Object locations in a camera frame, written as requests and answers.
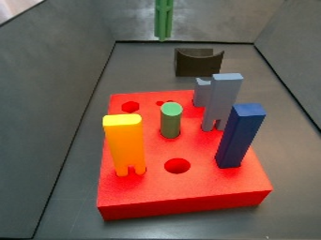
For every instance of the yellow two prong peg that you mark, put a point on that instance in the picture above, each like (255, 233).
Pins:
(123, 129)

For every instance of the green cylinder peg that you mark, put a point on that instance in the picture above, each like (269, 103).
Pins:
(170, 119)

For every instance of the black curved holder stand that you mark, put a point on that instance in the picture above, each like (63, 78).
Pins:
(196, 62)

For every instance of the red peg board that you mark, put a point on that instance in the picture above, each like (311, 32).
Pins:
(182, 182)

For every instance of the green three prong peg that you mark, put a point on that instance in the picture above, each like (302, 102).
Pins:
(162, 19)

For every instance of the dark blue square peg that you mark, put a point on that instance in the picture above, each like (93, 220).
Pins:
(244, 121)

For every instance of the grey blue short peg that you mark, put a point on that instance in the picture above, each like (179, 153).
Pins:
(202, 92)

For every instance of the light blue two prong peg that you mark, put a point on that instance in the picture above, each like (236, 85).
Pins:
(223, 90)

